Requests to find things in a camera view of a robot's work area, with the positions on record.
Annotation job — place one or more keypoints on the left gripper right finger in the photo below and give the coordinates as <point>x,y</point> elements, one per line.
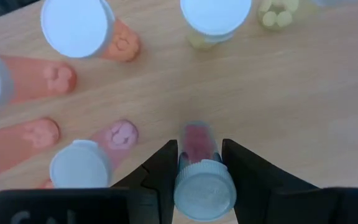
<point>275,199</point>

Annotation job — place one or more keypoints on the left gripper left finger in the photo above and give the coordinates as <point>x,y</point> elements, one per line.
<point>135,202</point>

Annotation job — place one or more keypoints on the blue bottle with red pills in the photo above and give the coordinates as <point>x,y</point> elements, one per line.
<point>204,193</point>

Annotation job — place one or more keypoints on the wooden shelf with black frame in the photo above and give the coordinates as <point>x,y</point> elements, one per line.
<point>275,93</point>

